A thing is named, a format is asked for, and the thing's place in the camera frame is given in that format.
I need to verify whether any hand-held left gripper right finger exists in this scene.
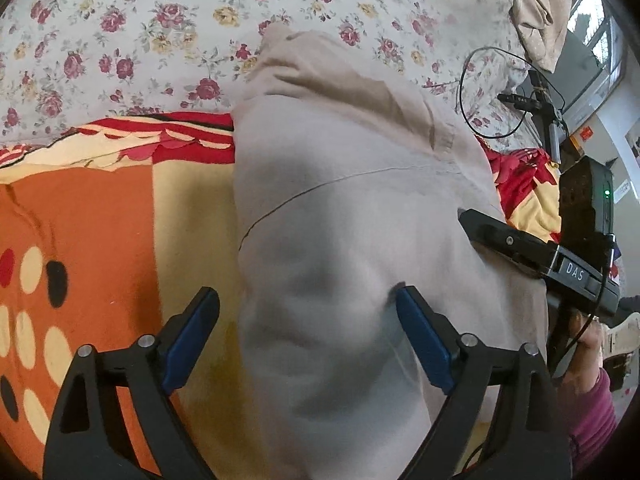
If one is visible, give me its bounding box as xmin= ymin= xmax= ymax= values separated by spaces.
xmin=395 ymin=284 xmax=573 ymax=480

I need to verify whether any window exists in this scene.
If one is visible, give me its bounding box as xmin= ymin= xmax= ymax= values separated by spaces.
xmin=564 ymin=0 xmax=627 ymax=117

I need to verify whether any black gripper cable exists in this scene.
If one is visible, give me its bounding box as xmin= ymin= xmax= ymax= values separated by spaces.
xmin=549 ymin=247 xmax=615 ymax=376

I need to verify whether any person's right forearm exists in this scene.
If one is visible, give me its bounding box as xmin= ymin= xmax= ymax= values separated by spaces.
xmin=562 ymin=367 xmax=619 ymax=477

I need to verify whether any beige sweatshirt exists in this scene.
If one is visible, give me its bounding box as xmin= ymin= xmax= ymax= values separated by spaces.
xmin=232 ymin=22 xmax=551 ymax=480

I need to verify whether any black tripod stand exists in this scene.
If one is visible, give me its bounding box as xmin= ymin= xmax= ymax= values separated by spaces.
xmin=497 ymin=70 xmax=570 ymax=162

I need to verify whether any beige curtain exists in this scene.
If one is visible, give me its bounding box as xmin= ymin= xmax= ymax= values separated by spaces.
xmin=501 ymin=0 xmax=585 ymax=74

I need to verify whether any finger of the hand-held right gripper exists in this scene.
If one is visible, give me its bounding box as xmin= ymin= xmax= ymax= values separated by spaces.
xmin=458 ymin=208 xmax=558 ymax=281

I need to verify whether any person's right hand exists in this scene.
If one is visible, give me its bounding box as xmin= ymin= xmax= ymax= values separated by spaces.
xmin=559 ymin=310 xmax=610 ymax=397

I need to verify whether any floral bed sheet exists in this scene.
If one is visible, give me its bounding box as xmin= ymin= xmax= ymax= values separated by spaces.
xmin=0 ymin=0 xmax=551 ymax=151

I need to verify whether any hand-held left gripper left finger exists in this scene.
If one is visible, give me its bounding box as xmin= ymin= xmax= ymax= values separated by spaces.
xmin=42 ymin=286 xmax=221 ymax=480

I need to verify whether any black looped cable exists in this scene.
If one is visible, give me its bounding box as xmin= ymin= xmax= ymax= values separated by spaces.
xmin=459 ymin=47 xmax=535 ymax=139

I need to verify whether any red and yellow blanket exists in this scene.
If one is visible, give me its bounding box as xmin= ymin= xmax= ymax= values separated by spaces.
xmin=0 ymin=112 xmax=563 ymax=480

